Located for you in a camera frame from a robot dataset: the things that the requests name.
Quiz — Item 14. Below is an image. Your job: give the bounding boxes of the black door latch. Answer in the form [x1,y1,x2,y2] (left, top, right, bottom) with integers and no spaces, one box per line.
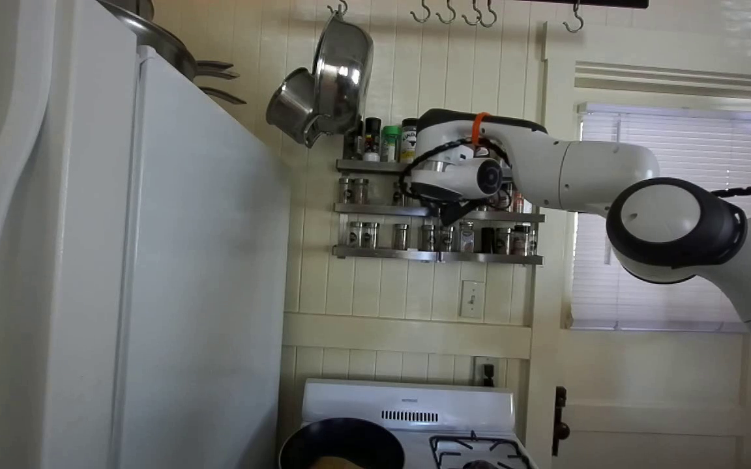
[550,382,573,457]

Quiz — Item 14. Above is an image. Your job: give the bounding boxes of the black stove grate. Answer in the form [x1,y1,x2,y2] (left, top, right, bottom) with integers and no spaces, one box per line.
[428,433,533,469]

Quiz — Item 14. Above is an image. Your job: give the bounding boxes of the black hook rail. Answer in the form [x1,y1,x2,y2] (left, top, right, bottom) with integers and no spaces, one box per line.
[526,0,651,13]

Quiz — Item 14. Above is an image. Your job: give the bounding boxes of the white wall outlet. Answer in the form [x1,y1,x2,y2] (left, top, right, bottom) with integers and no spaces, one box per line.
[470,353,501,391]

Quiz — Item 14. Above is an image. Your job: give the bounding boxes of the white gas stove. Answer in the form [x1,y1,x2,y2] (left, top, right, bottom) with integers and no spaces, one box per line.
[276,374,541,469]

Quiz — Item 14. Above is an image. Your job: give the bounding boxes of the white switch plate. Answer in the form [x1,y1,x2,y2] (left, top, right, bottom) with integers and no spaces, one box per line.
[456,276,484,319]

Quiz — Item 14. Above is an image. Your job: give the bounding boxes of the green lid spice jar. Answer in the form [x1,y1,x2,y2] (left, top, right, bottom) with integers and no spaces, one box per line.
[381,123,405,167]

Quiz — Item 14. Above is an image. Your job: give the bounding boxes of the black frying pan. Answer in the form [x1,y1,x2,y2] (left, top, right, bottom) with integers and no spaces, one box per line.
[276,416,409,469]

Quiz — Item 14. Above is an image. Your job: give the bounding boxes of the white refrigerator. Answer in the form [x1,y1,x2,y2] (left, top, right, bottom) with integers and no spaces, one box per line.
[0,0,294,469]

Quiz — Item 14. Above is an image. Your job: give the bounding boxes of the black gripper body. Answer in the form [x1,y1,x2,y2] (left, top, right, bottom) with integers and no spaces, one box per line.
[432,193,488,232]

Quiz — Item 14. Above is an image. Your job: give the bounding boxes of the large hanging steel bowl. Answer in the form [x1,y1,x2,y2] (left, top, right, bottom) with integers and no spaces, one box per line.
[307,13,378,137]

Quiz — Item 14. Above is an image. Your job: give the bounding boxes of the metal wall spice rack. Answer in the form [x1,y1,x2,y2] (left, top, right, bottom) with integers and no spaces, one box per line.
[332,157,547,269]

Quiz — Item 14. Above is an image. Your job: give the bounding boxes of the small hanging steel pot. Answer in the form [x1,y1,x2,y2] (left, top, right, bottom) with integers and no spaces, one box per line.
[264,65,327,151]

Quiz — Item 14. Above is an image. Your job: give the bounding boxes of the dark spice bottle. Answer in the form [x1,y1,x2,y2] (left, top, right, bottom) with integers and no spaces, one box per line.
[362,115,384,167]

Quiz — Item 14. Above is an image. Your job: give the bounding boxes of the steel pan with handles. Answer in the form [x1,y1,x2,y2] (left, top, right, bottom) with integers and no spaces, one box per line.
[97,0,247,110]

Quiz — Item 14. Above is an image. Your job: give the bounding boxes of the tan food piece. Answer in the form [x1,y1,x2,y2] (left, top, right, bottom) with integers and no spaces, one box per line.
[310,451,368,469]

